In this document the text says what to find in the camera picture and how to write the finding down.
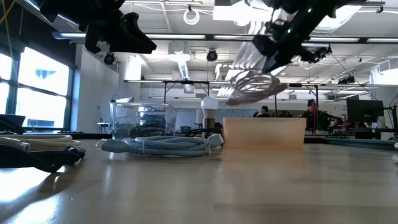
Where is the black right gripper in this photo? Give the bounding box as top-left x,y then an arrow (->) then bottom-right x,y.
253,21 -> 304,73

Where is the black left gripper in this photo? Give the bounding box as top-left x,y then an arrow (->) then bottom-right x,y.
40,0 -> 157,54

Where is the beige ethernet cable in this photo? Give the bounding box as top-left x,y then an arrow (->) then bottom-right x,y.
226,70 -> 289,106
0,133 -> 82,152

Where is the light blue ethernet cable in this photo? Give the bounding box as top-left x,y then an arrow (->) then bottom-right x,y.
95,133 -> 224,157

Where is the long ceiling light strip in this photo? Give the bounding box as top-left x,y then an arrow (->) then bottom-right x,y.
52,30 -> 398,44

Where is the person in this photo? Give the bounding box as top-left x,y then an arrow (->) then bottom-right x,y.
303,98 -> 323,131
252,105 -> 272,118

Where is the white bulb on metal base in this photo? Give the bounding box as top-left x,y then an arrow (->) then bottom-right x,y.
200,95 -> 219,138

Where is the clear plastic bin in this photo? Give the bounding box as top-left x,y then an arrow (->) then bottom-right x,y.
109,101 -> 178,140

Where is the black computer monitor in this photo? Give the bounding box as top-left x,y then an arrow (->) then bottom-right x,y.
346,99 -> 385,124

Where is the white coiled ceiling cable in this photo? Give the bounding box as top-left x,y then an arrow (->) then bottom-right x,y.
182,7 -> 201,26

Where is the black background rig frame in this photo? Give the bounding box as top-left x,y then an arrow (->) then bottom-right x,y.
163,80 -> 320,119

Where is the window with dark frame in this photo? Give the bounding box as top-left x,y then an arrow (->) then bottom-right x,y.
0,46 -> 75,131

